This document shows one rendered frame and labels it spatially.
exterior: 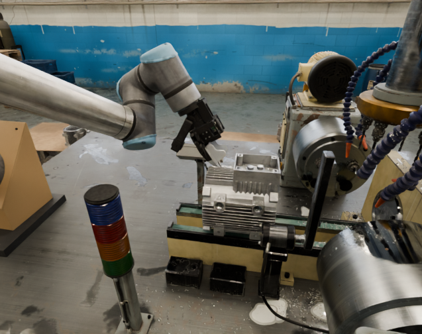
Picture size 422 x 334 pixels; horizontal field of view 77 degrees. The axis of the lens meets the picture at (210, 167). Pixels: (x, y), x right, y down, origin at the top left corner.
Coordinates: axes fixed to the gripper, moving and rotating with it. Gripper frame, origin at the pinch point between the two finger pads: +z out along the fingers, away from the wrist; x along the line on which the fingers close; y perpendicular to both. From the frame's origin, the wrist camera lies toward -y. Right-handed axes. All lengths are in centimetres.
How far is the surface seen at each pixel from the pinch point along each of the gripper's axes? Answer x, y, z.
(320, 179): -20.6, 26.9, 3.7
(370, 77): 478, 152, 151
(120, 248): -37.6, -10.6, -7.1
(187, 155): 13.2, -13.3, -3.0
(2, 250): -22, -71, -11
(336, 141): 15.3, 34.3, 14.8
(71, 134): 138, -168, -31
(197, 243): -13.0, -13.4, 15.8
